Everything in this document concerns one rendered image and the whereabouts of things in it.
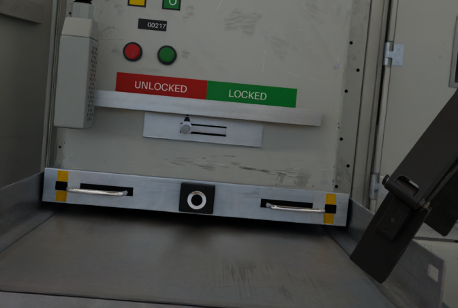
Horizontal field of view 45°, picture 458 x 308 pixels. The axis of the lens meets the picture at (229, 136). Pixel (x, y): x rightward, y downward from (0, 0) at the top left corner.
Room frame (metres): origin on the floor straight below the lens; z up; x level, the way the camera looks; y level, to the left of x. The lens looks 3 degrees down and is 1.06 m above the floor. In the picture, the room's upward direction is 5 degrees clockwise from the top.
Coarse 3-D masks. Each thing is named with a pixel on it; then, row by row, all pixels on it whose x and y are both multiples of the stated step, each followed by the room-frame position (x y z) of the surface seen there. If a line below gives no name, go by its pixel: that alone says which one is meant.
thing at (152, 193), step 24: (48, 168) 0.97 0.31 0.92; (48, 192) 0.97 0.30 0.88; (144, 192) 0.97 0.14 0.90; (168, 192) 0.97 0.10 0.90; (216, 192) 0.98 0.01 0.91; (240, 192) 0.98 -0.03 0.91; (264, 192) 0.98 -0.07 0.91; (288, 192) 0.98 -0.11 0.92; (312, 192) 0.98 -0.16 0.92; (336, 192) 0.99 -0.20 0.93; (240, 216) 0.98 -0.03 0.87; (264, 216) 0.98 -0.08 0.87; (288, 216) 0.98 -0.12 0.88; (336, 216) 0.99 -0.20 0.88
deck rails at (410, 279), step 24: (0, 192) 0.78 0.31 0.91; (24, 192) 0.88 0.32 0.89; (0, 216) 0.78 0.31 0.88; (24, 216) 0.89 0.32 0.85; (48, 216) 0.92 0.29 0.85; (360, 216) 0.93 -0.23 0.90; (0, 240) 0.75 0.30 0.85; (336, 240) 0.94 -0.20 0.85; (408, 264) 0.69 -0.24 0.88; (432, 264) 0.62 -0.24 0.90; (384, 288) 0.69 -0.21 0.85; (408, 288) 0.69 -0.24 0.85; (432, 288) 0.62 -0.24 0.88
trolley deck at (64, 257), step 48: (48, 240) 0.79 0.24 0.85; (96, 240) 0.81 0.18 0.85; (144, 240) 0.84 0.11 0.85; (192, 240) 0.87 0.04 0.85; (240, 240) 0.90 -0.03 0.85; (288, 240) 0.93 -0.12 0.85; (0, 288) 0.58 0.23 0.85; (48, 288) 0.59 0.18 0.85; (96, 288) 0.61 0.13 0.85; (144, 288) 0.62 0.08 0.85; (192, 288) 0.64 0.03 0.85; (240, 288) 0.65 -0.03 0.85; (288, 288) 0.67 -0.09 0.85; (336, 288) 0.69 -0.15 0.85
